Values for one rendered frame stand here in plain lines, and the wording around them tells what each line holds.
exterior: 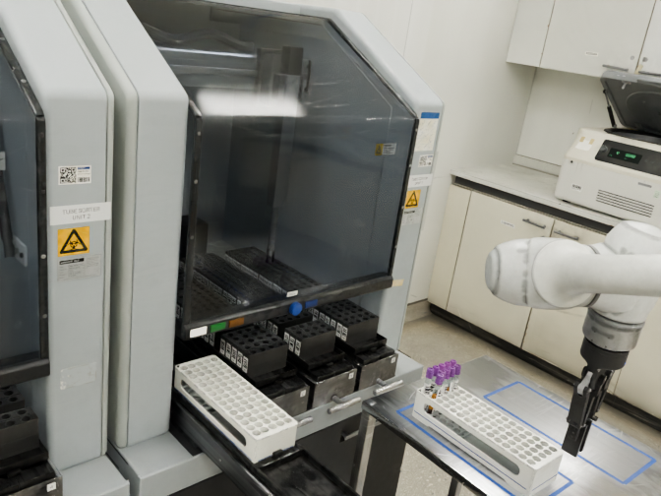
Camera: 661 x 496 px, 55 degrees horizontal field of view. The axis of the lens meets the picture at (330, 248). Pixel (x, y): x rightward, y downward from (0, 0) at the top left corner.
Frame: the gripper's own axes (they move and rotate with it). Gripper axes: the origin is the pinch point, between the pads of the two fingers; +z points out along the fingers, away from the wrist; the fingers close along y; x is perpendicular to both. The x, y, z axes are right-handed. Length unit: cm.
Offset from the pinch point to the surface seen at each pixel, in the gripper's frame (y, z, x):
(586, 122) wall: -261, -10, -120
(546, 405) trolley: -23.8, 13.7, -14.9
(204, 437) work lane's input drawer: 44, 13, -53
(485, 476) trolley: 10.7, 11.4, -10.2
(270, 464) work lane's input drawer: 41, 11, -37
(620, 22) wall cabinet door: -229, -65, -104
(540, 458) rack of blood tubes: 4.7, 5.4, -3.5
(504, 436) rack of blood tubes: 4.1, 6.0, -11.5
